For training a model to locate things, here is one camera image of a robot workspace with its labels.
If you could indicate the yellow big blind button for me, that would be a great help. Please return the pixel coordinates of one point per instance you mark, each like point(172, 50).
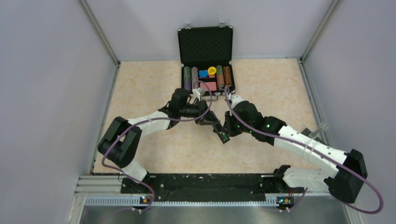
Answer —
point(212, 71)

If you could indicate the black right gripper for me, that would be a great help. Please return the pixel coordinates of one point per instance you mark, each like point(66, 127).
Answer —
point(228, 125)

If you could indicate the green red chip stack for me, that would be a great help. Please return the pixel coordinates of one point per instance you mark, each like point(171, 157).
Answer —
point(220, 76)

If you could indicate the purple green chip stack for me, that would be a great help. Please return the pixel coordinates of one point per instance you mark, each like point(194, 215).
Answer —
point(187, 78)

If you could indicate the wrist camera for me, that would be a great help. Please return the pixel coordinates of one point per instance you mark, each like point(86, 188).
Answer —
point(234, 99)
point(198, 93)

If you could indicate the blue dealer button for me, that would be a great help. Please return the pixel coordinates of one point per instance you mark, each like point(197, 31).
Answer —
point(203, 74)

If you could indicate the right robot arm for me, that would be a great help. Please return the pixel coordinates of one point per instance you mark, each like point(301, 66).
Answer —
point(243, 117)

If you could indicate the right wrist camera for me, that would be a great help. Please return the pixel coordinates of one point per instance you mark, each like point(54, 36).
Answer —
point(234, 99)

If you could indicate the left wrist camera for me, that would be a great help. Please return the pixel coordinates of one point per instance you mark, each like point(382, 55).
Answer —
point(198, 93)

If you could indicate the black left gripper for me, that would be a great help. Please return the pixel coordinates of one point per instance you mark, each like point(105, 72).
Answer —
point(210, 115)

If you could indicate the green battery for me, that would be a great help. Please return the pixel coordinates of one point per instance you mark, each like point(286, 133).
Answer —
point(224, 137)

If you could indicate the orange black chip stack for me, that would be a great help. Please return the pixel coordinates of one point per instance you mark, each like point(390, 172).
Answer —
point(227, 75)

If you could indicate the black poker chip case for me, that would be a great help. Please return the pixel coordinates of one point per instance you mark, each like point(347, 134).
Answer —
point(204, 47)

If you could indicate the black remote control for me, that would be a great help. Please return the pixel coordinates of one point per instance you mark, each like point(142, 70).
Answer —
point(217, 128)

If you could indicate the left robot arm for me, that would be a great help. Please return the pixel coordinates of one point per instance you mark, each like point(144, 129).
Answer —
point(120, 141)

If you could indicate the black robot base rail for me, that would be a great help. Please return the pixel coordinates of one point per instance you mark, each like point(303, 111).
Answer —
point(188, 190)

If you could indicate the red playing card deck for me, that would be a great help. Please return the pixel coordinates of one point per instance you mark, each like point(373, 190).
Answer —
point(208, 86)

